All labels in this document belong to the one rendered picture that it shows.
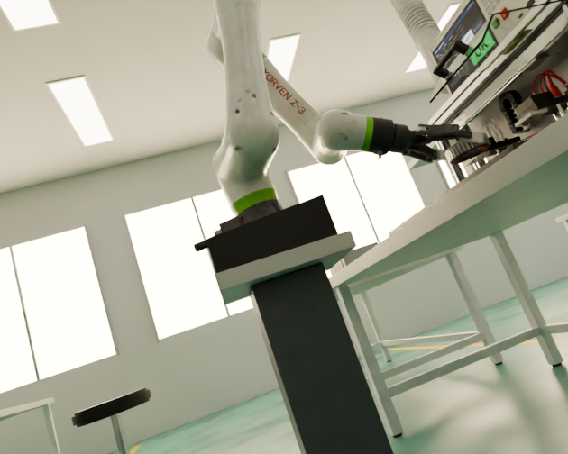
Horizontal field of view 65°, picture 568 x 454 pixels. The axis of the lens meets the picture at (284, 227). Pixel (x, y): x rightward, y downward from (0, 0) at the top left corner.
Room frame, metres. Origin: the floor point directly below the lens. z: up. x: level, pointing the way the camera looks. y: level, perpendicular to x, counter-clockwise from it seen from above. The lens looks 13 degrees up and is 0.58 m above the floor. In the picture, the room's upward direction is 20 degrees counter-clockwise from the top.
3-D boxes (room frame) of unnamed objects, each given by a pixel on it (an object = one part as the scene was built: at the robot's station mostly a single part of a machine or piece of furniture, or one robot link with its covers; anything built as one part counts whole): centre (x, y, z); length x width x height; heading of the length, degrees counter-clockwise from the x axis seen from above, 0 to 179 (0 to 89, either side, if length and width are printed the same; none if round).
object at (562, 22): (1.21, -0.70, 1.03); 0.62 x 0.01 x 0.03; 14
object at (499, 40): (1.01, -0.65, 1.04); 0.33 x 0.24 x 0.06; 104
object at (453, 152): (1.15, -0.53, 0.87); 0.11 x 0.11 x 0.04
